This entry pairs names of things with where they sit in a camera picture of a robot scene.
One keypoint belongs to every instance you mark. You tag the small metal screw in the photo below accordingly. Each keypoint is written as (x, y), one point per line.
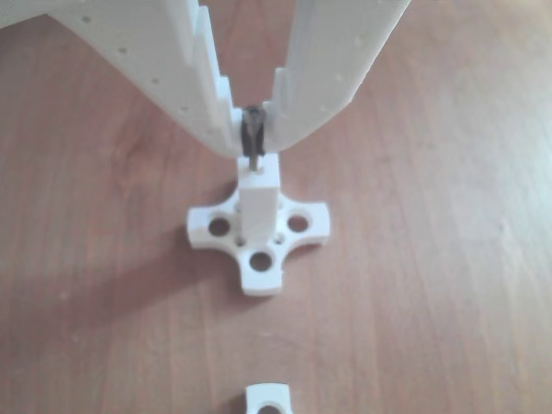
(253, 116)

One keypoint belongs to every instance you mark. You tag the white cross-base post stand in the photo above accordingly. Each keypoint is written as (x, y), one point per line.
(259, 207)
(267, 394)

